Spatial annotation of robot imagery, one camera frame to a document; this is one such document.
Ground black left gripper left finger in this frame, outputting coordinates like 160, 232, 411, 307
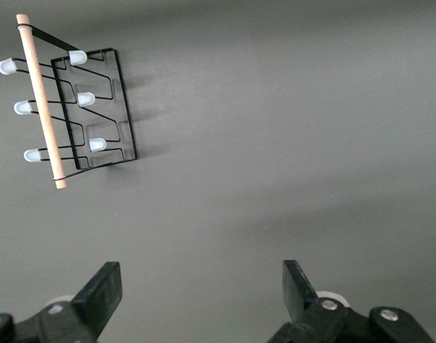
16, 262, 123, 343

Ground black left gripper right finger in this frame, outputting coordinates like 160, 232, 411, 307
267, 259, 347, 343

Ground black wire cup holder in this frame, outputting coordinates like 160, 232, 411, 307
0, 13, 140, 190

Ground dark grey table mat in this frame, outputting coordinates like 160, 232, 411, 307
0, 0, 436, 343

